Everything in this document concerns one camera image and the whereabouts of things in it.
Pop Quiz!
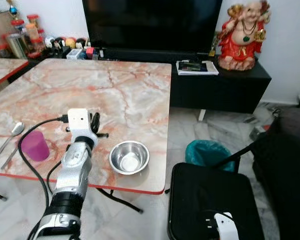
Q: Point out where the black chair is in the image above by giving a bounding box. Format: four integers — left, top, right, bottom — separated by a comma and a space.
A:
167, 107, 300, 240

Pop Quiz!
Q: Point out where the large marble pattern table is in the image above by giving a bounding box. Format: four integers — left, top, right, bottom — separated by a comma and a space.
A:
0, 57, 173, 195

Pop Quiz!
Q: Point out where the stainless steel bowl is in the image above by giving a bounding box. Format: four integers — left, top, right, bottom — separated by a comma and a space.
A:
108, 140, 151, 176

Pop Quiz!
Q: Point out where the purple plastic cup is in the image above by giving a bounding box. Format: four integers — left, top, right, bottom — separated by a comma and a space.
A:
20, 130, 51, 162

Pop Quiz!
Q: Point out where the black metal table leg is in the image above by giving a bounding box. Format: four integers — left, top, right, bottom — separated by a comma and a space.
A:
96, 188, 144, 214

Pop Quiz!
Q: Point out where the small blue white box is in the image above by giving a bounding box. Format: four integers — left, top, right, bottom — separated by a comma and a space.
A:
66, 48, 86, 61

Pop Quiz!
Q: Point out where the teal lined waste bin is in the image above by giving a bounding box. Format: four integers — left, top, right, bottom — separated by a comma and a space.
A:
184, 139, 236, 174

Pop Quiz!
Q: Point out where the steel spoon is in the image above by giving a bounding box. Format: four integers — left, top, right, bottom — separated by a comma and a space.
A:
0, 121, 25, 164

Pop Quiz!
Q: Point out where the steel fork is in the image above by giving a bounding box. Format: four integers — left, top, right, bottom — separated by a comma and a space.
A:
0, 144, 22, 171

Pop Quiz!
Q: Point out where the small marble pattern table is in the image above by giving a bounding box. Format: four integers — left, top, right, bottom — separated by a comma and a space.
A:
0, 57, 30, 91

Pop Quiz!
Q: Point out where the steel canister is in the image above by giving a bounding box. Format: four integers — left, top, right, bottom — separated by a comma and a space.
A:
4, 32, 29, 60

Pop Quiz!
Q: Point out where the tall red lidded jar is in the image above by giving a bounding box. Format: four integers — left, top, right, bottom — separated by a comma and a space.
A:
26, 13, 42, 43

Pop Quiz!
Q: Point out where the black flat television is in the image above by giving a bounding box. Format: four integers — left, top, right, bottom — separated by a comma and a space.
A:
82, 0, 224, 52

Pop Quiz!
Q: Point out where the white booklet with dark cover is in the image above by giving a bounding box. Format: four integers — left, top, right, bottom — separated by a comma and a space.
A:
176, 59, 220, 77

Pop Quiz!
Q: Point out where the black television cabinet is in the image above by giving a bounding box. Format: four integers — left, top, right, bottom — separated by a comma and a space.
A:
99, 47, 272, 115

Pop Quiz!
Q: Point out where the short red lidded jar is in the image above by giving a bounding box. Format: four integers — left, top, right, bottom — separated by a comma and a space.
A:
10, 19, 26, 36

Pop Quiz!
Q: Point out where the red laughing Buddha statue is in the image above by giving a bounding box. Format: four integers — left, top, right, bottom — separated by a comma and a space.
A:
217, 0, 271, 72

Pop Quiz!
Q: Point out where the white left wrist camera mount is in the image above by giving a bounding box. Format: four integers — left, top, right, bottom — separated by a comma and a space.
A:
67, 108, 95, 143

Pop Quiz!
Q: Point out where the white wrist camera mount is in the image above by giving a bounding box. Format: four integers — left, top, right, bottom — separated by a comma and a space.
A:
213, 212, 240, 240
67, 108, 95, 143

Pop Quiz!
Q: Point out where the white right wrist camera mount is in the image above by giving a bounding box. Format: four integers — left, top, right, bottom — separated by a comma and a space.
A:
213, 212, 240, 240

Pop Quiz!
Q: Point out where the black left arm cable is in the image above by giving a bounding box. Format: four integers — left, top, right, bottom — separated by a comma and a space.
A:
17, 115, 71, 197

